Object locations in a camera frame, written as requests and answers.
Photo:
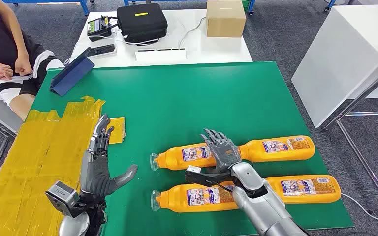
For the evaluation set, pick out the person's right hand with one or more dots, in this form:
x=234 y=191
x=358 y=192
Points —
x=0 y=71

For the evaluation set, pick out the blue metal rack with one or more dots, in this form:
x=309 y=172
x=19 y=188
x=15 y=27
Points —
x=84 y=5
x=251 y=5
x=330 y=4

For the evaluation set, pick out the steel table frame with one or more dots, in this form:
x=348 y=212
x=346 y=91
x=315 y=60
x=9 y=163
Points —
x=358 y=97

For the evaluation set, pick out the orange detergent bottle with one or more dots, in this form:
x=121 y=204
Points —
x=275 y=189
x=257 y=151
x=176 y=198
x=172 y=159

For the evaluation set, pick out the white tilted table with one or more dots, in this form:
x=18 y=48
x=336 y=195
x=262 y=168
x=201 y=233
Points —
x=339 y=58

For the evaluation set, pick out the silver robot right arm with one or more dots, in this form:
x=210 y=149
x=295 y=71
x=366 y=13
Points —
x=260 y=208

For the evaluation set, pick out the green crate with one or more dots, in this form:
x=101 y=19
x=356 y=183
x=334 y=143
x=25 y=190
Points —
x=245 y=3

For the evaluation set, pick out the white low table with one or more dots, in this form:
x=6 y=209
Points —
x=215 y=49

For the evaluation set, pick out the dark blue tablet case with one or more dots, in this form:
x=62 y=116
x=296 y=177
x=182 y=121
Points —
x=71 y=76

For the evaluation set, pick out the person's left forearm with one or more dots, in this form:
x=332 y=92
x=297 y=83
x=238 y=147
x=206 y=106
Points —
x=13 y=35

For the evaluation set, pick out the black handheld controller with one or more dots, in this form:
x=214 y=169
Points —
x=98 y=27

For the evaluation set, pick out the green table mat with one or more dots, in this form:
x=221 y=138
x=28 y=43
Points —
x=182 y=107

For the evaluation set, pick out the yellow tape patch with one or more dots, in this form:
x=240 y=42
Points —
x=29 y=163

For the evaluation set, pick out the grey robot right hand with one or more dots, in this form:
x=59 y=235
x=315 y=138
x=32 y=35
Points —
x=223 y=153

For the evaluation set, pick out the person's left hand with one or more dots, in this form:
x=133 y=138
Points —
x=24 y=65

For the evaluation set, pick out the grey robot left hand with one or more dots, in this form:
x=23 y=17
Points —
x=94 y=176

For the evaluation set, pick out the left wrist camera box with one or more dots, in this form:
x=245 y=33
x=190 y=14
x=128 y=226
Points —
x=60 y=195

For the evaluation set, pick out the brown cardboard box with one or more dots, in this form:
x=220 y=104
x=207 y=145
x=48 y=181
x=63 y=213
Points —
x=225 y=19

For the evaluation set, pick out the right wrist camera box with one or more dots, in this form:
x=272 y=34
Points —
x=202 y=178

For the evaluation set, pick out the white power strip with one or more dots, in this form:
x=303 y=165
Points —
x=159 y=56

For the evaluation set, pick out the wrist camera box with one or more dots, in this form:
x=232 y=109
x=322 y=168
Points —
x=60 y=195
x=202 y=178

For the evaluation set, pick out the black phone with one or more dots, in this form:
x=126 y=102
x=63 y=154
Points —
x=101 y=50

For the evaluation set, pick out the black carrying case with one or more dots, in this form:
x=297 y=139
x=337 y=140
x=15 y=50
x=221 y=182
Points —
x=141 y=26

